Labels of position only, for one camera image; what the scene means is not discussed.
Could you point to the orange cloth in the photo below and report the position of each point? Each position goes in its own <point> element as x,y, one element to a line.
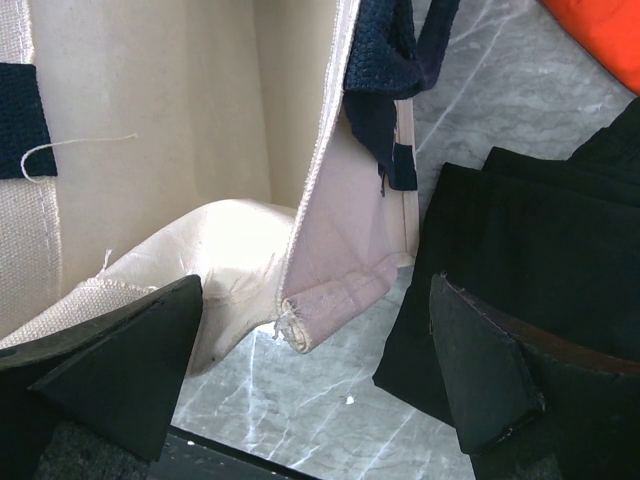
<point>608,30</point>

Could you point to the cream canvas tote bag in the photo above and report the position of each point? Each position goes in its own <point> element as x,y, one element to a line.
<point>263,148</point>

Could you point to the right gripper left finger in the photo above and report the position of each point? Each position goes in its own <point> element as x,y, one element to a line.
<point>95,401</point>

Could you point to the black cloth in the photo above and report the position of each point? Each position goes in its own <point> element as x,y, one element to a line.
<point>552,243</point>

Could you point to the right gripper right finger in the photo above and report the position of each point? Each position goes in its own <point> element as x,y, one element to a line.
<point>527,404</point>

